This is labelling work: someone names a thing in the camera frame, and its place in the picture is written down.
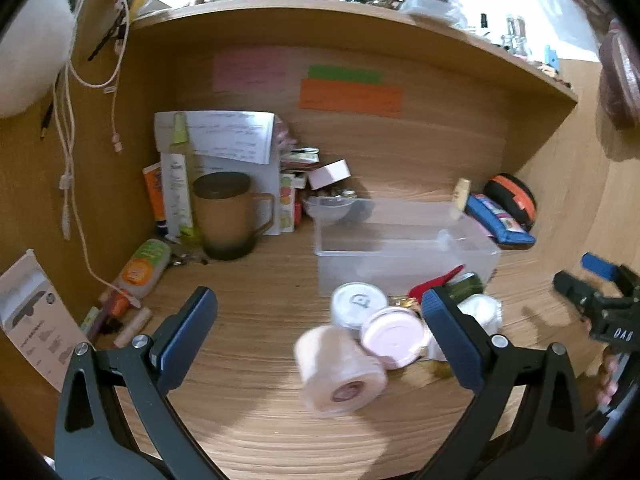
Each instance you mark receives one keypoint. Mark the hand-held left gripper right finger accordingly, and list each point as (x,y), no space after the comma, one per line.
(447,332)

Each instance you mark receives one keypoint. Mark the small white pink box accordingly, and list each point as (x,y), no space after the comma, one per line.
(330,174)

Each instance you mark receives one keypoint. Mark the brown leather bag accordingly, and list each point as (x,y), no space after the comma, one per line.
(620,80)

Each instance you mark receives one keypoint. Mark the blue pencil case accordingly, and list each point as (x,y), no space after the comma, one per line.
(500,222)

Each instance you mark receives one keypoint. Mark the brown mug with lid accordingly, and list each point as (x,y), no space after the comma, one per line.
(222,220)

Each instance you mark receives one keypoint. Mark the pink round jar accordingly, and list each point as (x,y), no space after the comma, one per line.
(392,337)

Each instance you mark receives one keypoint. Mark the cream lip balm stick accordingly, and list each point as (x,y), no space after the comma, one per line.
(132,327)

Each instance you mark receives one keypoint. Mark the green and orange bottle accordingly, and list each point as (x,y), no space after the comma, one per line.
(142,267)

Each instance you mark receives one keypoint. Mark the small cream bottle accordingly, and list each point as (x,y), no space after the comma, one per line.
(461,195)

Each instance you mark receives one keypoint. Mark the spray bottle with green cap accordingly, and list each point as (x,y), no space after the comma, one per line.
(177,185)

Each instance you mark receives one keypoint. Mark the wooden shelf unit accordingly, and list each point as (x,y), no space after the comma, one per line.
(450,85)

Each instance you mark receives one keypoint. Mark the handwritten white paper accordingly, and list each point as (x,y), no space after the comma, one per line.
(220,132)

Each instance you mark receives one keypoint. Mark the white tissue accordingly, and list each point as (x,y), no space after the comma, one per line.
(480,310)

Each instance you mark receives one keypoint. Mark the fruit print box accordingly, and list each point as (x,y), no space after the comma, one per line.
(286,202)

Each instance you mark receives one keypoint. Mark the white round jar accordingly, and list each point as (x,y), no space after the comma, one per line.
(357,302)

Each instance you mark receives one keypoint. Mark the clear plastic storage box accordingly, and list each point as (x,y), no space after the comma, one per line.
(400,265)

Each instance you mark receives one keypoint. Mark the glass bowl of marbles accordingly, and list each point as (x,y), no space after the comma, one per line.
(332,212)

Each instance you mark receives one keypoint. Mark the black orange round case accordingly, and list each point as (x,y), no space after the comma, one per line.
(515,192)

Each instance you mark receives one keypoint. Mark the white plush toy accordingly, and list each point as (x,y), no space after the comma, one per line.
(30,45)

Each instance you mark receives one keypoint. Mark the gold ribbon bow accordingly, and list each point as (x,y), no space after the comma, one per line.
(405,302)

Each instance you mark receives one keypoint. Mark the white printed carton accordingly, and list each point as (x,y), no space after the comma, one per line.
(35,310)

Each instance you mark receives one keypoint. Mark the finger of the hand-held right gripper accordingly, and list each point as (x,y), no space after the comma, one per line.
(575,292)
(597,264)

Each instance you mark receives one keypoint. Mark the green sticky note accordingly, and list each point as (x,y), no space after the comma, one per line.
(345,74)

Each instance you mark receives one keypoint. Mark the person's right hand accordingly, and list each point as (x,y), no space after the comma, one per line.
(607,375)

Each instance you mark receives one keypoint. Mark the red plastic object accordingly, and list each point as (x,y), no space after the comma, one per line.
(432,282)

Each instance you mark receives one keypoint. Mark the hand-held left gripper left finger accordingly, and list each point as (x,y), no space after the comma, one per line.
(187,332)

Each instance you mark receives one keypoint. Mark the small orange capped tube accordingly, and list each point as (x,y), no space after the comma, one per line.
(117,305)

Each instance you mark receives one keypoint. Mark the pile of small cartons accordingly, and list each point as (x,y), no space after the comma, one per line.
(297,162)

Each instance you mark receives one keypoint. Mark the metal keys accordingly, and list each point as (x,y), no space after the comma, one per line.
(182,255)

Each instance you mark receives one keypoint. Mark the dark green small bottle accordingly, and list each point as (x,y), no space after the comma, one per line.
(467,285)

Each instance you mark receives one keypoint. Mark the white tape roll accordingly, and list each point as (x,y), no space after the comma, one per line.
(330,365)

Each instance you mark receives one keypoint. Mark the orange sticky note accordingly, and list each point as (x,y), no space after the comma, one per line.
(350,99)

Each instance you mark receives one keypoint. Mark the pink sticky note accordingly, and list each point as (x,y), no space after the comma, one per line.
(250,70)

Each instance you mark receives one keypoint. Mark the wooden desktop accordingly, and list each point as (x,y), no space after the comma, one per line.
(250,410)

